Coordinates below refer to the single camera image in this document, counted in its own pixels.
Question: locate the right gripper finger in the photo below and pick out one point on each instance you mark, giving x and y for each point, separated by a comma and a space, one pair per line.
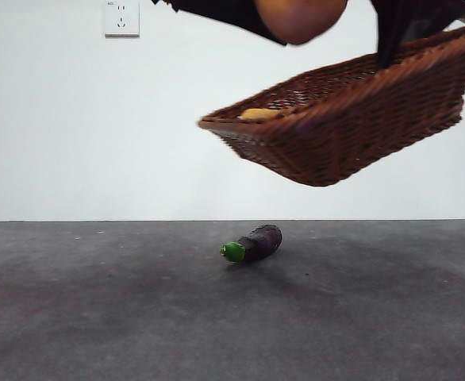
391, 24
427, 29

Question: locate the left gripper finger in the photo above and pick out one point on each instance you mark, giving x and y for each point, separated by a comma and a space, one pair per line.
224, 14

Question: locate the brown potato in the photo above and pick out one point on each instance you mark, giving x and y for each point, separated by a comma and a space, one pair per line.
302, 20

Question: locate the yellow corn cob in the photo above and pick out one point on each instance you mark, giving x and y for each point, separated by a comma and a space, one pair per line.
258, 114

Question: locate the brown wicker basket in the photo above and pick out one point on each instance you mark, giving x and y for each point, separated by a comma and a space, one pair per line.
355, 127

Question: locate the purple eggplant with green cap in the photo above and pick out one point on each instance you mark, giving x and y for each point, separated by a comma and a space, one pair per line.
260, 243

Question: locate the white wall socket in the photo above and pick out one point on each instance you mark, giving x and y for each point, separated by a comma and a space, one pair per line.
122, 20

